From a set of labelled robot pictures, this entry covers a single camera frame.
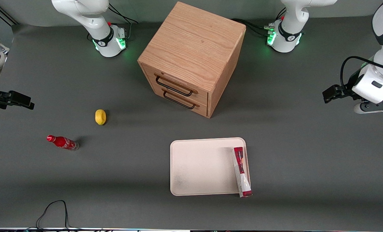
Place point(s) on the yellow lemon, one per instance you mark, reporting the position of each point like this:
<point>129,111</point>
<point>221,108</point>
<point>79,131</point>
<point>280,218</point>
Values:
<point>100,117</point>

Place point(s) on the dark grey table mat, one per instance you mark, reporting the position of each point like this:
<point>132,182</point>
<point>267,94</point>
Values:
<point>130,193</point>

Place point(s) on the wooden drawer cabinet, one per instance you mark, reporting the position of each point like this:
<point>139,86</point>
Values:
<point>194,42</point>

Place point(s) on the red cola bottle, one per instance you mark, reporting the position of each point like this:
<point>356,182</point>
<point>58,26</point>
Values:
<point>62,142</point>

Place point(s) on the red cookie box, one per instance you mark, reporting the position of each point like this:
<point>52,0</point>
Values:
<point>241,170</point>

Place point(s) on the cream plastic tray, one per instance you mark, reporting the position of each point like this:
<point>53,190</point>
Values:
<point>204,167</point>

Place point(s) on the wooden drawer front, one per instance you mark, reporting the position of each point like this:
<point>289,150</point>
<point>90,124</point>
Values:
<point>198,96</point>
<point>202,109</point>

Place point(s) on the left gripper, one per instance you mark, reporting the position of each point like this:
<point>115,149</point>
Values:
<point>345,90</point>

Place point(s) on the black frame rail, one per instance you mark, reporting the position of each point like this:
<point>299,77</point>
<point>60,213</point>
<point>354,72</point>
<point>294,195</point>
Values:
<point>4,15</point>

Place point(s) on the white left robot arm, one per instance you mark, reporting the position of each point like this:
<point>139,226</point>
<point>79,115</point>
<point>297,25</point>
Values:
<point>288,38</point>

